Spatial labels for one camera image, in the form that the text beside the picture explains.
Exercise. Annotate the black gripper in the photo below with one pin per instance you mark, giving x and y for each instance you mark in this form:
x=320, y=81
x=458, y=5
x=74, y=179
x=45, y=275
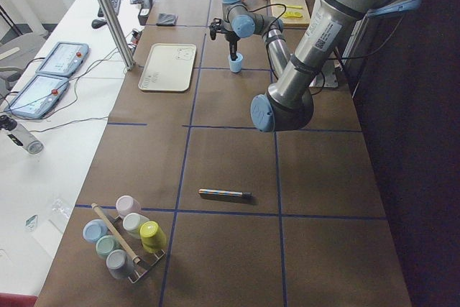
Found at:
x=231, y=39

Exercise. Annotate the light blue plastic cup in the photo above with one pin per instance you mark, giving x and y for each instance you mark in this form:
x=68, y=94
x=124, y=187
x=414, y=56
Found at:
x=236, y=64

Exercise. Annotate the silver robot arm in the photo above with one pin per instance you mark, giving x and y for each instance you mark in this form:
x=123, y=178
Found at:
x=288, y=104

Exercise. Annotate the pink cup on rack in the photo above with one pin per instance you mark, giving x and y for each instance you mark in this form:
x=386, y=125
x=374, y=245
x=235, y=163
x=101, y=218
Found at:
x=127, y=204

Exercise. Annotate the pale green cup on rack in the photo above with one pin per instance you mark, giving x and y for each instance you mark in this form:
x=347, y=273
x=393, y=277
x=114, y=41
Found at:
x=132, y=223

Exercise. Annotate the yellow-green plastic cup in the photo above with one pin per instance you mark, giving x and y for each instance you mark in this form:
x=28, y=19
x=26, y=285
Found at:
x=153, y=237

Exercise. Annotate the blue cup on rack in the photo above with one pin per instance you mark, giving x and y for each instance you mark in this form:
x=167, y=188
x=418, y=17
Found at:
x=94, y=230

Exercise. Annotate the mint cup on rack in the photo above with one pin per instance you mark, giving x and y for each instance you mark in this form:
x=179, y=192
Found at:
x=106, y=245

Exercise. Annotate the grey cup on rack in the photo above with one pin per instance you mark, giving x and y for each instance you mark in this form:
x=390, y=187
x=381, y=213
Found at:
x=120, y=264

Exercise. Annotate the cream bear tray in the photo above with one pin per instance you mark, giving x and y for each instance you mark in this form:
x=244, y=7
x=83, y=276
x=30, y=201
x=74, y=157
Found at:
x=168, y=68

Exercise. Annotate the lemon slices row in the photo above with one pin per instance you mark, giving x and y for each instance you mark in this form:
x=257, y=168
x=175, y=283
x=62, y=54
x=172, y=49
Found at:
x=292, y=15

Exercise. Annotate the yellow plastic knife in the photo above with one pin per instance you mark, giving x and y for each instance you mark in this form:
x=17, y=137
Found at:
x=289, y=6

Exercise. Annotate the wooden cutting board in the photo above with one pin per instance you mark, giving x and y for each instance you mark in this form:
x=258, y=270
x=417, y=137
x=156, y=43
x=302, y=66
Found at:
x=279, y=11

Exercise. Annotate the grey folded cloth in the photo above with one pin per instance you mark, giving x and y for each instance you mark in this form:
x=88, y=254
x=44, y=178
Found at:
x=166, y=20

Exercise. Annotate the steel muddler black tip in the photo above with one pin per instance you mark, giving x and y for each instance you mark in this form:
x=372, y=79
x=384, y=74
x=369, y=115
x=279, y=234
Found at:
x=222, y=193

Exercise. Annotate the upper teach pendant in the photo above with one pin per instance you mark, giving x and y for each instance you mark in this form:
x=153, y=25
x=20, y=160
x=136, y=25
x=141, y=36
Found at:
x=64, y=59

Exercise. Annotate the teach pendant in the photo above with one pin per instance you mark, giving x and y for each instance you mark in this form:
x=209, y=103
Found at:
x=38, y=97
x=64, y=59

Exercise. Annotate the lower teach pendant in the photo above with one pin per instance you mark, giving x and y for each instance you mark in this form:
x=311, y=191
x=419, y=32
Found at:
x=38, y=97

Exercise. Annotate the clear water bottle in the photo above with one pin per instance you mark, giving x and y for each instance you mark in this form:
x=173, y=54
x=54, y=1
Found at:
x=21, y=136

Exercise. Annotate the aluminium frame post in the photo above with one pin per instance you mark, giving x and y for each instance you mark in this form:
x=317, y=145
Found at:
x=117, y=34

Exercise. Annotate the white wire cup rack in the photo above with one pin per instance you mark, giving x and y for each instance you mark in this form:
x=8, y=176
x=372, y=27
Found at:
x=143, y=261

